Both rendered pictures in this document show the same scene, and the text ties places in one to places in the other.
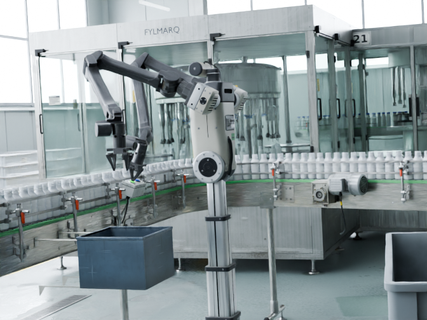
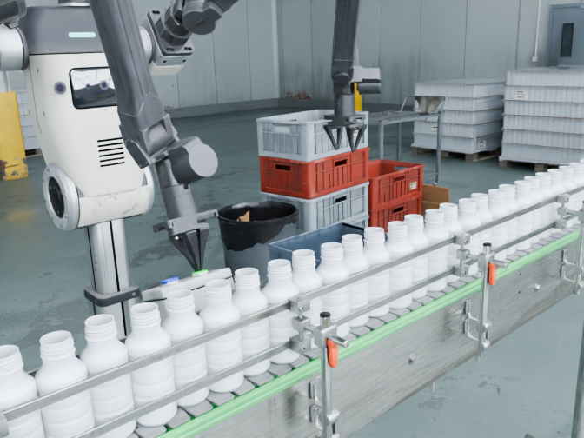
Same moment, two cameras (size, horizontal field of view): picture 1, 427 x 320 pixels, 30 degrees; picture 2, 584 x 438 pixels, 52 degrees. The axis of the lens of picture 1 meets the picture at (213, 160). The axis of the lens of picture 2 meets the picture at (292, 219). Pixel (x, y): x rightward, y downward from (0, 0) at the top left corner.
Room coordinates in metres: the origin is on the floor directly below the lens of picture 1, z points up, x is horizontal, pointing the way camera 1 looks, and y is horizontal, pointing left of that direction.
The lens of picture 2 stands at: (4.94, 1.05, 1.49)
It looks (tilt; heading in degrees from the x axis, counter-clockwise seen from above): 16 degrees down; 209
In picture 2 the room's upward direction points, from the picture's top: 2 degrees counter-clockwise
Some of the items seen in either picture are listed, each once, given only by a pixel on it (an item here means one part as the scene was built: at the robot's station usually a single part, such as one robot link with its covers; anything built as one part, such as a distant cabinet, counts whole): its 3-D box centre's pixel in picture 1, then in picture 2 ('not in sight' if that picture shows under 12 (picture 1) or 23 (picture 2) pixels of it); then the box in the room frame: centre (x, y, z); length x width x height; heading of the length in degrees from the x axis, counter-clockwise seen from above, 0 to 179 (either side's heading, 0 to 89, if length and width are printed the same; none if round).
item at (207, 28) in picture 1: (216, 140); not in sight; (8.59, -0.05, 1.18); 2.88 x 2.73 x 2.35; 70
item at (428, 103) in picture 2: not in sight; (428, 109); (-1.24, -0.67, 0.85); 0.36 x 0.12 x 0.27; 70
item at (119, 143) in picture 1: (119, 143); (344, 108); (3.44, 0.40, 1.33); 0.10 x 0.07 x 0.07; 70
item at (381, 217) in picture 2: not in sight; (375, 212); (0.98, -0.42, 0.33); 0.61 x 0.41 x 0.22; 163
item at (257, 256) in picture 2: not in sight; (260, 264); (2.23, -0.65, 0.32); 0.45 x 0.45 x 0.64
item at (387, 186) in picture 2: not in sight; (376, 182); (0.98, -0.42, 0.55); 0.61 x 0.41 x 0.22; 163
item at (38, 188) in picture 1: (39, 201); (477, 230); (3.62, 0.80, 1.08); 0.06 x 0.06 x 0.17
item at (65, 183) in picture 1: (65, 195); (412, 255); (3.84, 0.72, 1.08); 0.06 x 0.06 x 0.17
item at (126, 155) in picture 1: (124, 159); (340, 133); (3.43, 0.39, 1.26); 0.07 x 0.07 x 0.09; 70
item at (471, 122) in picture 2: not in sight; (467, 116); (-3.68, -0.79, 0.50); 1.23 x 1.05 x 1.00; 158
